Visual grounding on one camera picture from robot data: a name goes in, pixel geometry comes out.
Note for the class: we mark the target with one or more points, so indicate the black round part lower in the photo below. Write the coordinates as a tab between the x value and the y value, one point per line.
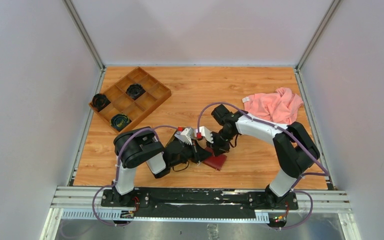
120	121

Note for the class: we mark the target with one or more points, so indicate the black round part upper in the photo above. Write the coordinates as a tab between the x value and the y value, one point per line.
134	91

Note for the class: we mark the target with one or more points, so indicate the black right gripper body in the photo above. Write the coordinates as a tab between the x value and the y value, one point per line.
221	140

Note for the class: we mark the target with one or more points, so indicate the red leather card holder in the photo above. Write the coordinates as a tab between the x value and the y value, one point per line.
215	162

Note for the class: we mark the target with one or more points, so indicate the pink cloth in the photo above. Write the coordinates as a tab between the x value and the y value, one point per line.
281	106

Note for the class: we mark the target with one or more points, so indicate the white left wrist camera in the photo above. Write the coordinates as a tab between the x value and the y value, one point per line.
185	134

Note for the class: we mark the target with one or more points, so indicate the black round part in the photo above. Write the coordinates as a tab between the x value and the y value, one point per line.
134	91
100	101
120	121

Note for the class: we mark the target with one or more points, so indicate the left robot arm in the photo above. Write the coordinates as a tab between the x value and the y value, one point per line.
133	148

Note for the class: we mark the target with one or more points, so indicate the brown wooden divided tray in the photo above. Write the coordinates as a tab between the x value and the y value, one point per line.
137	110

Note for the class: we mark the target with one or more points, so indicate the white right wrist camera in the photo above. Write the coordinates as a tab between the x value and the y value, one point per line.
203	132

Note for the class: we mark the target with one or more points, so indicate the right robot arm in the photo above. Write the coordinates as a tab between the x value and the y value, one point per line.
296	152

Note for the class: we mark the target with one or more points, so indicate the black round part left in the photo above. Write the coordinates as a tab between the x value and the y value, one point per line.
100	101

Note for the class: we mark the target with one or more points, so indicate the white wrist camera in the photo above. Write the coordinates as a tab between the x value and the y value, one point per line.
203	132
185	134

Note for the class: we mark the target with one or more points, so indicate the beige oval tray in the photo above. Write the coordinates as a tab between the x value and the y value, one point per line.
172	138

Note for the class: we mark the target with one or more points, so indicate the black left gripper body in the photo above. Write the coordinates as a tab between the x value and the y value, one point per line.
188	152

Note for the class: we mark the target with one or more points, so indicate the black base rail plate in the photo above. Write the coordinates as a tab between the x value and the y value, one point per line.
197	203

